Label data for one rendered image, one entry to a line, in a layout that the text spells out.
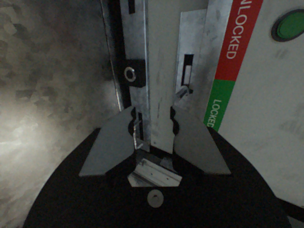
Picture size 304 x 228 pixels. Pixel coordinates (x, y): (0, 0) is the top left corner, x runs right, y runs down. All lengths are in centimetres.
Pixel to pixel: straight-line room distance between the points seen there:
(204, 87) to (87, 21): 24
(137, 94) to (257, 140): 28
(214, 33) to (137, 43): 15
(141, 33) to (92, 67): 12
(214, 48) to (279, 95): 13
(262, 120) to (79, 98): 35
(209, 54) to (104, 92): 23
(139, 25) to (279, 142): 35
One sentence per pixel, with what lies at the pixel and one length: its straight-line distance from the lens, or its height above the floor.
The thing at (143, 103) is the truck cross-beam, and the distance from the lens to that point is 31.
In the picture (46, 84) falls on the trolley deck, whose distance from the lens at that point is 24.
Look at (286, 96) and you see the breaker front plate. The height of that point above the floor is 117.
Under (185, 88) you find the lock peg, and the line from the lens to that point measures 25.
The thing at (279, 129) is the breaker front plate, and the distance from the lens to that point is 30.
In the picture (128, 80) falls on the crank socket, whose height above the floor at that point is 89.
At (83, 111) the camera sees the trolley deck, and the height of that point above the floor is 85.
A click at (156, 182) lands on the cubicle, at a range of 48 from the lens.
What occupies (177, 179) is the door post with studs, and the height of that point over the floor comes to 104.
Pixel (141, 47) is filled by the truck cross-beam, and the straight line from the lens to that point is 28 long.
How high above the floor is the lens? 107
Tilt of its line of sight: 26 degrees down
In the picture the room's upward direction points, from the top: 105 degrees clockwise
